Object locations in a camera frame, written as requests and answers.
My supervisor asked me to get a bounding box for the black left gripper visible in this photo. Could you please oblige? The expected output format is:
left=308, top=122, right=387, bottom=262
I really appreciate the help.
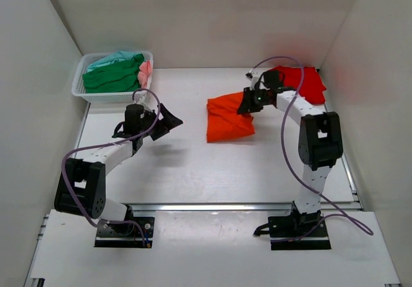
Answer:
left=140, top=102, right=183, bottom=140

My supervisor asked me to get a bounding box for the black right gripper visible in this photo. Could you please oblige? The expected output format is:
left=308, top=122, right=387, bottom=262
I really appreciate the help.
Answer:
left=237, top=88, right=268, bottom=115

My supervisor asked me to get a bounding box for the orange t shirt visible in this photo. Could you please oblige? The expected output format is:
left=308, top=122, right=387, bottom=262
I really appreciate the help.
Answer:
left=206, top=92, right=255, bottom=143

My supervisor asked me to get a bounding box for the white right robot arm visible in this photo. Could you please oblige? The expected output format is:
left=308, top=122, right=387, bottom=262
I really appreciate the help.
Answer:
left=237, top=70, right=343, bottom=236

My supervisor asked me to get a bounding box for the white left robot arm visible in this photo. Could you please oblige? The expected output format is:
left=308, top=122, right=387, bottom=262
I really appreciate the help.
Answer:
left=54, top=104, right=183, bottom=234

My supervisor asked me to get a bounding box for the pink t shirt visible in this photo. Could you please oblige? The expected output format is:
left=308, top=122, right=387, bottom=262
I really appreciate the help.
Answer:
left=137, top=60, right=153, bottom=88

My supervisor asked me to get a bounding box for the folded red t shirt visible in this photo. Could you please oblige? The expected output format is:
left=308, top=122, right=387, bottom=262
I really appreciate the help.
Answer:
left=272, top=66, right=326, bottom=105

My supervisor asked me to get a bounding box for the green t shirt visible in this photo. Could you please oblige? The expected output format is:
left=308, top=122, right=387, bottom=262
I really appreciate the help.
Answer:
left=82, top=53, right=145, bottom=93

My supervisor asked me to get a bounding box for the teal t shirt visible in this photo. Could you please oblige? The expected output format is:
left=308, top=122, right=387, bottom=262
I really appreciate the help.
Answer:
left=87, top=51, right=136, bottom=73

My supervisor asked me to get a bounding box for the white plastic laundry basket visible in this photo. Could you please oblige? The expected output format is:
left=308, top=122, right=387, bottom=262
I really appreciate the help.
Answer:
left=71, top=50, right=153, bottom=102

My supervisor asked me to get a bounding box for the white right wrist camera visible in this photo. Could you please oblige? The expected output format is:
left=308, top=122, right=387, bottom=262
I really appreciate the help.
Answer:
left=245, top=71, right=259, bottom=88

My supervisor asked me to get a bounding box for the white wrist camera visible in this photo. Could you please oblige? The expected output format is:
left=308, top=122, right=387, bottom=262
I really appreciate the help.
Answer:
left=245, top=71, right=259, bottom=88
left=133, top=93, right=149, bottom=105

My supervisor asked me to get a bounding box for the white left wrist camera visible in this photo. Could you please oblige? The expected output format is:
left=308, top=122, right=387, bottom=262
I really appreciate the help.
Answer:
left=133, top=93, right=149, bottom=105

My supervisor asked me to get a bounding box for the aluminium table rail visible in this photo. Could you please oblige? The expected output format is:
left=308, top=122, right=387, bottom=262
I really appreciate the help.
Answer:
left=59, top=103, right=364, bottom=212

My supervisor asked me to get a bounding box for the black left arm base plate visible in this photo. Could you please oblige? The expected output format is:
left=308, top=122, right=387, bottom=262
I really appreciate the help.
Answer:
left=94, top=212, right=155, bottom=249

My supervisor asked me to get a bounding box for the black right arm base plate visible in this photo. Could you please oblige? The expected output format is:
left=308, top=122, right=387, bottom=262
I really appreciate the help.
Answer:
left=253, top=205, right=332, bottom=251

